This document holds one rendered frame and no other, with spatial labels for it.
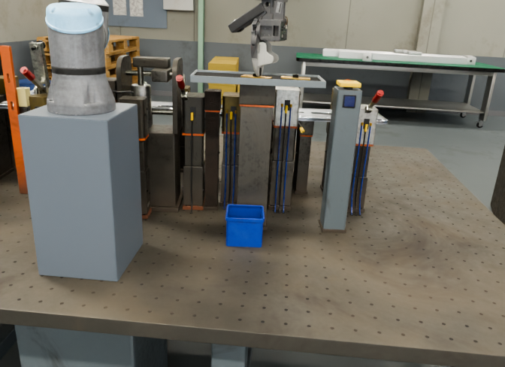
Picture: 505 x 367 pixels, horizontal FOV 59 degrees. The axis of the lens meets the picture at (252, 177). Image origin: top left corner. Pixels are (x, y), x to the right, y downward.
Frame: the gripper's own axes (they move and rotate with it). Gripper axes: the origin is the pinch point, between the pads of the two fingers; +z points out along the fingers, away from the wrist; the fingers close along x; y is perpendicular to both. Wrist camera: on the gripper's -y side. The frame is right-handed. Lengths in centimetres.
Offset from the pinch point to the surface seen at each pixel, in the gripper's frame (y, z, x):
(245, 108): -1.5, 10.2, -4.2
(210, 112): -16.6, 14.5, 4.6
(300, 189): 8, 46, 33
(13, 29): -425, 14, 314
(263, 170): 4.2, 28.4, -2.1
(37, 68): -71, 4, -8
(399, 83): 15, 76, 637
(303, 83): 14.3, 2.1, -1.8
